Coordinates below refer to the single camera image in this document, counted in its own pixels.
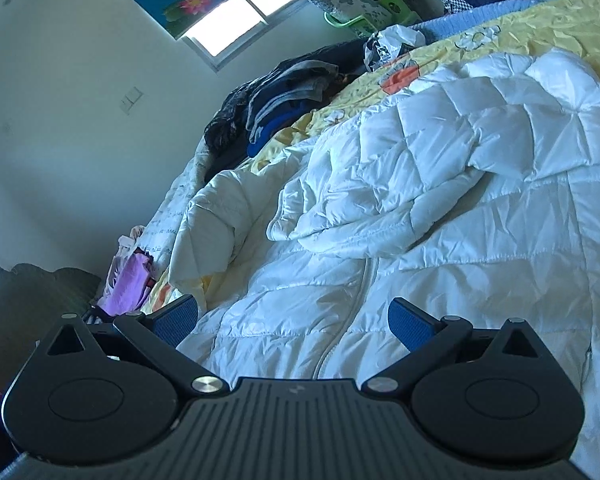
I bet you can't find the dark grey ribbed furniture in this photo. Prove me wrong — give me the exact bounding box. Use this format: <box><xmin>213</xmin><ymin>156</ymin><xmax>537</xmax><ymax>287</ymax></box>
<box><xmin>0</xmin><ymin>259</ymin><xmax>102</xmax><ymax>391</ymax></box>

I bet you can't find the yellow floral bed sheet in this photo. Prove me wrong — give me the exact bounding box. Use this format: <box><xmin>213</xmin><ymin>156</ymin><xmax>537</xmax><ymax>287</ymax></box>
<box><xmin>147</xmin><ymin>0</ymin><xmax>600</xmax><ymax>311</ymax></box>

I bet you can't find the green plastic stool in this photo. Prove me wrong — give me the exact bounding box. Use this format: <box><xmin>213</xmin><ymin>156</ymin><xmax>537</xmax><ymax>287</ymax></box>
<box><xmin>324</xmin><ymin>0</ymin><xmax>421</xmax><ymax>39</ymax></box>

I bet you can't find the white puffer jacket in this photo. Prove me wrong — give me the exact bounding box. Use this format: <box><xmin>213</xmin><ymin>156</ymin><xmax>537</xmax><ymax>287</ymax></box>
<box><xmin>169</xmin><ymin>49</ymin><xmax>600</xmax><ymax>471</ymax></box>

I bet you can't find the grey floral patterned box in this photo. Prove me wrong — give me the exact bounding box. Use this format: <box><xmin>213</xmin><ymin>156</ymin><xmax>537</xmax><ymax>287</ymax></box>
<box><xmin>307</xmin><ymin>0</ymin><xmax>396</xmax><ymax>26</ymax></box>

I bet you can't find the white plastic bag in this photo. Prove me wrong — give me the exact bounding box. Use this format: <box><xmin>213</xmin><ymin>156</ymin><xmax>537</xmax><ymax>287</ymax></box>
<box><xmin>363</xmin><ymin>26</ymin><xmax>427</xmax><ymax>73</ymax></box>

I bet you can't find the purple cloth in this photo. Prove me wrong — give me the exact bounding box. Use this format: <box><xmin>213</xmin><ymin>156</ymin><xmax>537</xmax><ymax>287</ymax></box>
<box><xmin>97</xmin><ymin>252</ymin><xmax>154</xmax><ymax>313</ymax></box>

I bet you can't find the white wall switch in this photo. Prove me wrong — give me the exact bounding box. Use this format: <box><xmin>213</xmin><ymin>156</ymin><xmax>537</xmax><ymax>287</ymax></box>
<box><xmin>120</xmin><ymin>86</ymin><xmax>144</xmax><ymax>115</ymax></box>

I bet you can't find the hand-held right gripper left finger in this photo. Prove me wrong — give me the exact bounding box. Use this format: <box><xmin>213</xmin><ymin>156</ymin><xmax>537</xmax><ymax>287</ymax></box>
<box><xmin>34</xmin><ymin>296</ymin><xmax>227</xmax><ymax>401</ymax></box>

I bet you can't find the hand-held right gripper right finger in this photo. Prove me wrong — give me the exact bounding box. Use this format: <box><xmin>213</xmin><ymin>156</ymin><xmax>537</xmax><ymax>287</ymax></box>
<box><xmin>361</xmin><ymin>298</ymin><xmax>548</xmax><ymax>398</ymax></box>

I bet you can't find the white printed quilt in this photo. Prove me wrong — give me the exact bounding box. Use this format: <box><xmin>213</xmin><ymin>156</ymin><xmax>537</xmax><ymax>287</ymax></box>
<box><xmin>142</xmin><ymin>135</ymin><xmax>216</xmax><ymax>273</ymax></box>

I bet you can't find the window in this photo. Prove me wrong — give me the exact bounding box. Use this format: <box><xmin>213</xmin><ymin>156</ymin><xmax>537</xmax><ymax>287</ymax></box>
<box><xmin>180</xmin><ymin>0</ymin><xmax>323</xmax><ymax>73</ymax></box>

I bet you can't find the pile of dark clothes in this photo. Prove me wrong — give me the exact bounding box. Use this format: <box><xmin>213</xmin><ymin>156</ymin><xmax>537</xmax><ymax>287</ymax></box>
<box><xmin>203</xmin><ymin>39</ymin><xmax>381</xmax><ymax>158</ymax></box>

